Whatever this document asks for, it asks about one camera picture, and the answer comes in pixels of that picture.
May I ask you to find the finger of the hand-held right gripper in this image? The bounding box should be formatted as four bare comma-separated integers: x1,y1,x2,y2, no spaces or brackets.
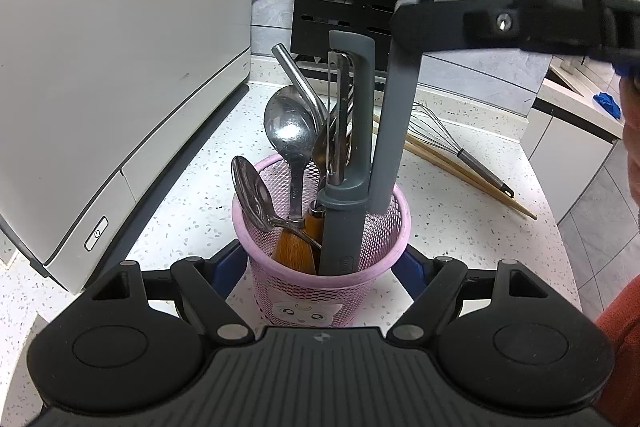
614,56,640,78
390,0,640,58

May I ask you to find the metal whisk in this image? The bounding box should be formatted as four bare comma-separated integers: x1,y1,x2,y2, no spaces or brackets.
411,103,515,198

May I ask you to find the white countertop appliance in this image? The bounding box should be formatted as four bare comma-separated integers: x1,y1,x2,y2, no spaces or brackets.
0,0,258,295

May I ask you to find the wooden handled spoon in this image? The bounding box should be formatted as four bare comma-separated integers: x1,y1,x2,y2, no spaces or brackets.
231,156,323,274

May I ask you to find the white cabinet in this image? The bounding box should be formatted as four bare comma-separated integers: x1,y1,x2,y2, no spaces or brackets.
522,107,626,223

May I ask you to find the steel spoon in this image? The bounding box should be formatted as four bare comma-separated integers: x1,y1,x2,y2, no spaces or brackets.
264,85,318,222

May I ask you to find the dark handled peeler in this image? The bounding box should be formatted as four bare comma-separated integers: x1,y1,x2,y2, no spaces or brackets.
316,31,377,276

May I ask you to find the light grey handled utensil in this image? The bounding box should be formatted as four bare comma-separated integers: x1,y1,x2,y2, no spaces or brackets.
369,34,422,214

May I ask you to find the blue cloth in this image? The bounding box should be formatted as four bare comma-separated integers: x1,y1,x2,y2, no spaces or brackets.
592,92,621,120

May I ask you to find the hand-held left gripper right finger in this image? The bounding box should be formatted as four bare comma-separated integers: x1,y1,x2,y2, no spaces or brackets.
385,249,549,343

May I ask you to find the pink mesh basket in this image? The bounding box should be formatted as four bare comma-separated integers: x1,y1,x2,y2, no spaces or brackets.
231,154,412,328

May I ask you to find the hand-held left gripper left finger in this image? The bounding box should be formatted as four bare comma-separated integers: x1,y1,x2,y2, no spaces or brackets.
89,239,254,344

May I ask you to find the wooden handled fork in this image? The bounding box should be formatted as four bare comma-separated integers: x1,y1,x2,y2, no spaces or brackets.
306,84,357,253

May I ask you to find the small gold spoon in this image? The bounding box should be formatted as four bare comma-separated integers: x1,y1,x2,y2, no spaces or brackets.
311,119,335,175

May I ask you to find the person's orange clothing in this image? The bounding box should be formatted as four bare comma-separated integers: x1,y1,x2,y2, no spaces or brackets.
592,274,640,427

